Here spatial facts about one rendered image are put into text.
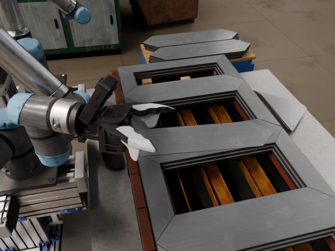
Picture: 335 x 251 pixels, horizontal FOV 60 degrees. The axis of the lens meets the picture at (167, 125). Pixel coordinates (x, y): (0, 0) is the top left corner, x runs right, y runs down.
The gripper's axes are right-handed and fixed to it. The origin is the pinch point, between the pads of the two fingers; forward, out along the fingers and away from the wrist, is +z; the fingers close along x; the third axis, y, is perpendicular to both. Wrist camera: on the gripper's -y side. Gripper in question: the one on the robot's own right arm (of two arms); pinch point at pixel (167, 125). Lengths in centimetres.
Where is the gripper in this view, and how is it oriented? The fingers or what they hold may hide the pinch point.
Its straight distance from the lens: 58.7
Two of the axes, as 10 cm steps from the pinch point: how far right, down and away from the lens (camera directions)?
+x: -2.4, 5.4, -8.1
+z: 9.7, 1.6, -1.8
